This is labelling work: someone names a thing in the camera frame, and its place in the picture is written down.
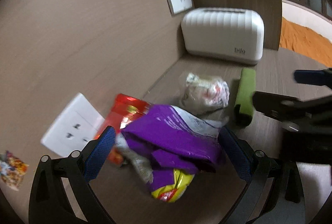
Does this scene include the purple snack bag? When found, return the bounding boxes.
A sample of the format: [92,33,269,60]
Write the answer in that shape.
[120,105,228,203]

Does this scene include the white ribbed speaker box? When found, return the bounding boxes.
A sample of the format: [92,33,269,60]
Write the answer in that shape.
[181,7,265,65]

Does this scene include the green tube wrapper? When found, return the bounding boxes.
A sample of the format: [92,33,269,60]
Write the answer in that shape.
[233,68,256,128]

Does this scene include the colourful wall stickers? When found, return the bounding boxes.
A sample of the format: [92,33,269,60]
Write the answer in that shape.
[1,151,29,191]

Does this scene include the orange bed blanket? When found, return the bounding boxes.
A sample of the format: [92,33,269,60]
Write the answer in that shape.
[279,17,332,68]

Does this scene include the pink white long wrapper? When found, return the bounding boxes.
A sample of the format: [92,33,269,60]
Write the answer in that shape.
[115,133,154,184]

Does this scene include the crumpled clear white wrapper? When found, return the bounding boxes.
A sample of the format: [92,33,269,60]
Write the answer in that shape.
[179,73,229,115]

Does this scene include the lower white wall socket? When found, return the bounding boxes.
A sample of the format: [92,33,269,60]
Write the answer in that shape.
[40,93,105,157]

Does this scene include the red snack box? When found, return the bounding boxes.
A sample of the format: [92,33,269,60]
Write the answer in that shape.
[93,93,153,166]

